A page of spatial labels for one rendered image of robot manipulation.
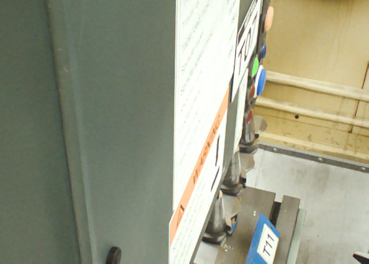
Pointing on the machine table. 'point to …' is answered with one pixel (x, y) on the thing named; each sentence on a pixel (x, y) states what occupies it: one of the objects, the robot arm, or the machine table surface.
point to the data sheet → (200, 68)
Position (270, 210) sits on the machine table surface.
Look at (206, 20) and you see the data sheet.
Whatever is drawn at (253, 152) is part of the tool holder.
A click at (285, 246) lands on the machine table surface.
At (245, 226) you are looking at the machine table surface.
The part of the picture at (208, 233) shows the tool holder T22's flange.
